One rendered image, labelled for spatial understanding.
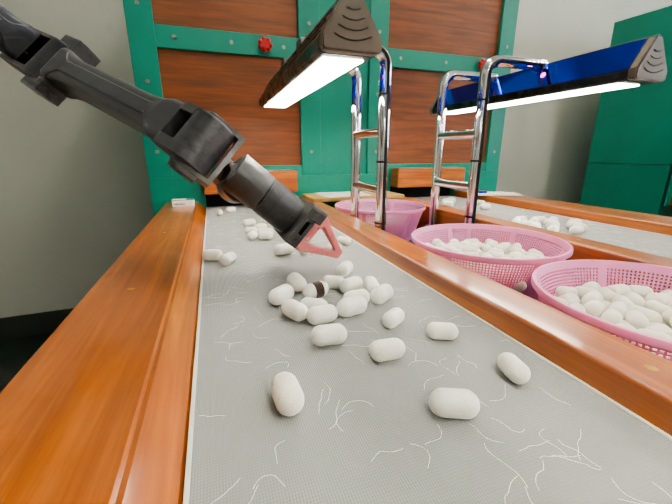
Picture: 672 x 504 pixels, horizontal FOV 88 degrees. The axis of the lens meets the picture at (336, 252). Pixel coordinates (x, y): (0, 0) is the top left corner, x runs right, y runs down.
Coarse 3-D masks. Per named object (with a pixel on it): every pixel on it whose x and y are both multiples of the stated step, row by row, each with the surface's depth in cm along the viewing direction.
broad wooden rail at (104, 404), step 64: (128, 256) 54; (192, 256) 58; (64, 320) 33; (128, 320) 33; (192, 320) 38; (64, 384) 24; (128, 384) 24; (0, 448) 19; (64, 448) 19; (128, 448) 19
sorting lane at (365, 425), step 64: (256, 256) 62; (320, 256) 62; (256, 320) 39; (448, 320) 39; (192, 384) 28; (256, 384) 28; (320, 384) 28; (384, 384) 28; (448, 384) 28; (512, 384) 28; (576, 384) 28; (192, 448) 22; (256, 448) 22; (320, 448) 22; (384, 448) 22; (448, 448) 22; (512, 448) 22; (576, 448) 22; (640, 448) 22
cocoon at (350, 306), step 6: (342, 300) 39; (348, 300) 39; (354, 300) 39; (360, 300) 39; (336, 306) 39; (342, 306) 38; (348, 306) 38; (354, 306) 39; (360, 306) 39; (366, 306) 40; (342, 312) 38; (348, 312) 38; (354, 312) 39; (360, 312) 39
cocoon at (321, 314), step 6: (318, 306) 38; (324, 306) 38; (330, 306) 38; (312, 312) 37; (318, 312) 37; (324, 312) 37; (330, 312) 37; (336, 312) 38; (312, 318) 37; (318, 318) 37; (324, 318) 37; (330, 318) 37; (312, 324) 37; (318, 324) 37
